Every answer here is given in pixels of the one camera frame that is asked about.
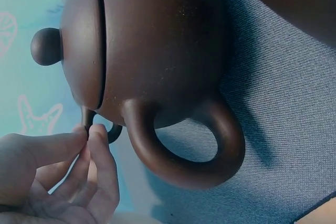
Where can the person's left hand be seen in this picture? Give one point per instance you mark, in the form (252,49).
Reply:
(52,195)

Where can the person's left thumb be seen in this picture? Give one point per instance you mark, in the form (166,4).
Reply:
(44,146)

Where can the small brown clay cup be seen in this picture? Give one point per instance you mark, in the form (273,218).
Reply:
(113,134)

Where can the brown clay teapot lid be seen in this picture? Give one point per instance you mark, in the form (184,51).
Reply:
(78,40)

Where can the brown clay teapot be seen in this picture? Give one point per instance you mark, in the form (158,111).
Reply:
(162,51)

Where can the grey fabric mat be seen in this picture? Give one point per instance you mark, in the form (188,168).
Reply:
(275,119)

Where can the large brown clay vessel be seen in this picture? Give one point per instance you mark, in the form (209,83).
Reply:
(294,1)

